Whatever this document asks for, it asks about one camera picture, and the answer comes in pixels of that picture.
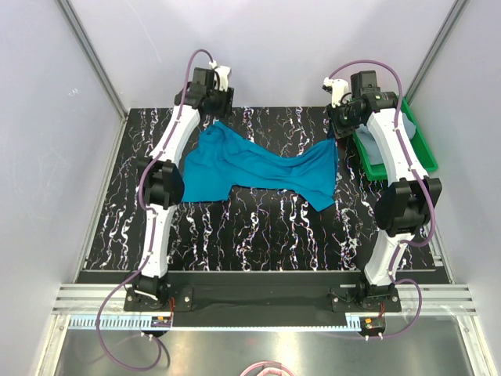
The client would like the blue t shirt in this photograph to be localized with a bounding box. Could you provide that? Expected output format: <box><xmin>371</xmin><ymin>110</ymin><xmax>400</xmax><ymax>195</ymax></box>
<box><xmin>182</xmin><ymin>121</ymin><xmax>338</xmax><ymax>212</ymax></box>

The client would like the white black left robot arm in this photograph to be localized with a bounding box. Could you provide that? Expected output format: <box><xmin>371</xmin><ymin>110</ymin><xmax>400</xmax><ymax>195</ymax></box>
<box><xmin>128</xmin><ymin>64</ymin><xmax>234</xmax><ymax>310</ymax></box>

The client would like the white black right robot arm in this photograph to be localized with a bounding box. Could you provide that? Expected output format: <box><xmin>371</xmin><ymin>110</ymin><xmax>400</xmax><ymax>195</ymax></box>
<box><xmin>323</xmin><ymin>70</ymin><xmax>442</xmax><ymax>313</ymax></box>

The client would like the grey t shirt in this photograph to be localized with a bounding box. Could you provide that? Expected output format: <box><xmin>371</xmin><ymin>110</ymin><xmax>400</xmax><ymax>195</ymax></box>
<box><xmin>355</xmin><ymin>114</ymin><xmax>416</xmax><ymax>165</ymax></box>

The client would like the green plastic tray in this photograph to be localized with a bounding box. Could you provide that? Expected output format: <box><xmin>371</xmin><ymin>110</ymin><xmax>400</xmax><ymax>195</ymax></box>
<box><xmin>353</xmin><ymin>99</ymin><xmax>438</xmax><ymax>181</ymax></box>

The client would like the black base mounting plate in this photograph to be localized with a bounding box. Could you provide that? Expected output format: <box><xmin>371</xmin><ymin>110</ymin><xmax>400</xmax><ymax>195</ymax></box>
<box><xmin>124</xmin><ymin>284</ymin><xmax>402</xmax><ymax>313</ymax></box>

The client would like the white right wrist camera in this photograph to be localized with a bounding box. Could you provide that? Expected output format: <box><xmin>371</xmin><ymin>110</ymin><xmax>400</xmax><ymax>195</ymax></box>
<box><xmin>323</xmin><ymin>78</ymin><xmax>349</xmax><ymax>108</ymax></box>

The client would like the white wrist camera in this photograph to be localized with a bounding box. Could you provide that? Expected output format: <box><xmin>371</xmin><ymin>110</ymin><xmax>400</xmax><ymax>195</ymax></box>
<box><xmin>213</xmin><ymin>66</ymin><xmax>232</xmax><ymax>92</ymax></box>
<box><xmin>323</xmin><ymin>78</ymin><xmax>349</xmax><ymax>108</ymax></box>

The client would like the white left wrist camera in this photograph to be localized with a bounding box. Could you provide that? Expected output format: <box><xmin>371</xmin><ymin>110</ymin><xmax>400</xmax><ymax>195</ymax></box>
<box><xmin>213</xmin><ymin>66</ymin><xmax>232</xmax><ymax>92</ymax></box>

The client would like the aluminium frame rail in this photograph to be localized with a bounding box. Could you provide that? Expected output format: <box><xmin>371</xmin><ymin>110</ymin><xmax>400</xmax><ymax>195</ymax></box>
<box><xmin>52</xmin><ymin>284</ymin><xmax>477</xmax><ymax>316</ymax></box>

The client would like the pink cable loop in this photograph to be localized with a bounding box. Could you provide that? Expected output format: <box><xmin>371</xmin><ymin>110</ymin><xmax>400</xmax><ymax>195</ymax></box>
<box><xmin>239</xmin><ymin>360</ymin><xmax>294</xmax><ymax>376</ymax></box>

